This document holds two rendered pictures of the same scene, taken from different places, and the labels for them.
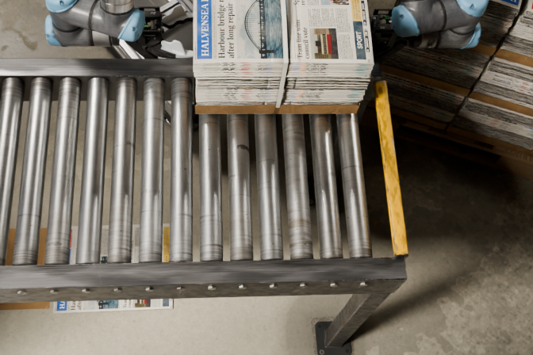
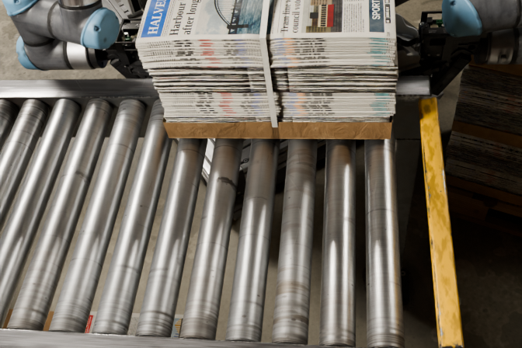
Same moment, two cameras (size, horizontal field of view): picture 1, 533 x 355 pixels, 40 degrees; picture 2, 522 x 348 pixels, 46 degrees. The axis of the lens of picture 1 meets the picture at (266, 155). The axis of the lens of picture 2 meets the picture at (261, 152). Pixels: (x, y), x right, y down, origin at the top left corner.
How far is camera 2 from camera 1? 0.75 m
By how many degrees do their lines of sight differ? 19
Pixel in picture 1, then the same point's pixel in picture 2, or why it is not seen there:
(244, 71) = (208, 57)
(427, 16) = (492, 1)
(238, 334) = not seen: outside the picture
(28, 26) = not seen: hidden behind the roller
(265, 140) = (256, 172)
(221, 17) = not seen: outside the picture
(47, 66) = (11, 88)
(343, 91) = (362, 97)
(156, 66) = (136, 86)
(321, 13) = not seen: outside the picture
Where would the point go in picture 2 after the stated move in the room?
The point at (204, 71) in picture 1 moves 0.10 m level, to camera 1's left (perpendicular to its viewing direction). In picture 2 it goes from (154, 58) to (95, 50)
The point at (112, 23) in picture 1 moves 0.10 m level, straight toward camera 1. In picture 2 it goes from (71, 22) to (65, 60)
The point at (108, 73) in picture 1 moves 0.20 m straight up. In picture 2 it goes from (77, 94) to (35, 10)
